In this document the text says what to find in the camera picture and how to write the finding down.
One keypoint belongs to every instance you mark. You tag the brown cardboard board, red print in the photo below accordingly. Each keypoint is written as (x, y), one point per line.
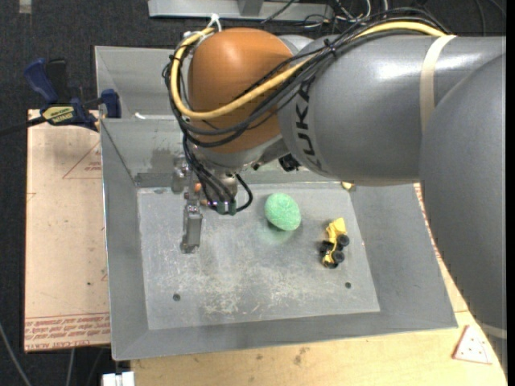
(64, 235)

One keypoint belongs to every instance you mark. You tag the green foam egg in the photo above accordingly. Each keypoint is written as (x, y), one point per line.
(282, 212)

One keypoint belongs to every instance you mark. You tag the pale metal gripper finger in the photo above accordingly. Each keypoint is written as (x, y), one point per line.
(193, 227)

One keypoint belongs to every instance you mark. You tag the grey metal bin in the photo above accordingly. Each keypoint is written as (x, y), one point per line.
(257, 280)

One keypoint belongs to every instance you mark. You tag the yellow toy truck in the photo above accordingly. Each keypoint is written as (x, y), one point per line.
(333, 241)

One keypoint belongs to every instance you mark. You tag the pink triangular sanding sheet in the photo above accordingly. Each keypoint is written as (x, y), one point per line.
(471, 348)

